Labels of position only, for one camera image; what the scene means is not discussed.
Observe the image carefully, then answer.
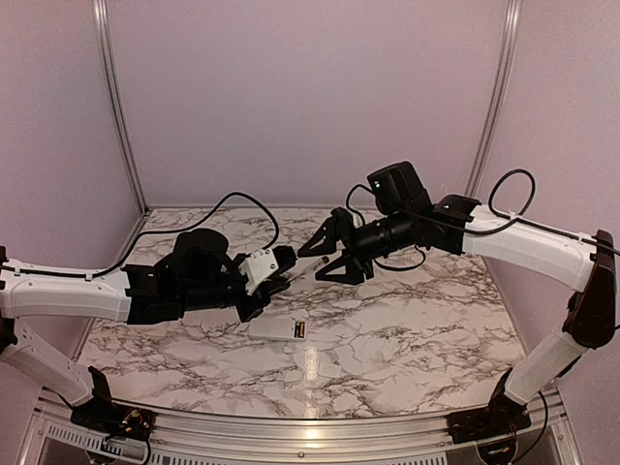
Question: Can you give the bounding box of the left aluminium frame post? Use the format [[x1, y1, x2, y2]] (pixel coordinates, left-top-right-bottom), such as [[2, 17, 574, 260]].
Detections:
[[92, 0, 149, 215]]

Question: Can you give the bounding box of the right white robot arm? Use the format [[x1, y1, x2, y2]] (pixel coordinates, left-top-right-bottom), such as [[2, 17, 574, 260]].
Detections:
[[298, 161, 618, 434]]

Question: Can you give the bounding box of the right aluminium frame post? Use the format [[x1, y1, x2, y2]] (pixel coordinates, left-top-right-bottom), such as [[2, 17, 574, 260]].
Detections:
[[465, 0, 523, 197]]

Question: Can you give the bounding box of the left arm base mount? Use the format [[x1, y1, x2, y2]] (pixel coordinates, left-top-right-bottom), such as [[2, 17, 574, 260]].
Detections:
[[71, 403, 155, 441]]

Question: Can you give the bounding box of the white remote control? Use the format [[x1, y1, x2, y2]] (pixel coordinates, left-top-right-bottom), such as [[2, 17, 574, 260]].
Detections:
[[248, 317, 308, 342]]

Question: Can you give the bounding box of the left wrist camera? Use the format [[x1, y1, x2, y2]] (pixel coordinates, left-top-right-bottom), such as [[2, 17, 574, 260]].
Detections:
[[238, 245, 296, 295]]

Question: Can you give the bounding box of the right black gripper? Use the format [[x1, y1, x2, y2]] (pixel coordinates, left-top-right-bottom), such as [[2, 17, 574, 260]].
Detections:
[[296, 207, 417, 285]]

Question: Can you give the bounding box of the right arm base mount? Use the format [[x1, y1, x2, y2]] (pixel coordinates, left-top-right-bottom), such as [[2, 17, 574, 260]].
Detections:
[[447, 406, 532, 444]]

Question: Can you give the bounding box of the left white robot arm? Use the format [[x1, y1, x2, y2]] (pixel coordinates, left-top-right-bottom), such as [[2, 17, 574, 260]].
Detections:
[[1, 219, 296, 431]]

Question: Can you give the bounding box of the aluminium frame post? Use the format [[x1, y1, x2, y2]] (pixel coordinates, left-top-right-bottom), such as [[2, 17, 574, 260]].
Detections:
[[465, 0, 523, 197], [92, 0, 149, 215]]

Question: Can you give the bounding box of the front aluminium rail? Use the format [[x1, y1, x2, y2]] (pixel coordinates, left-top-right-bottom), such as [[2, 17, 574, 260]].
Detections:
[[18, 392, 581, 464]]

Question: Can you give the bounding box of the white battery cover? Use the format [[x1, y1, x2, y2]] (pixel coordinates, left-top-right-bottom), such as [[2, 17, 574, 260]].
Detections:
[[318, 363, 342, 378]]

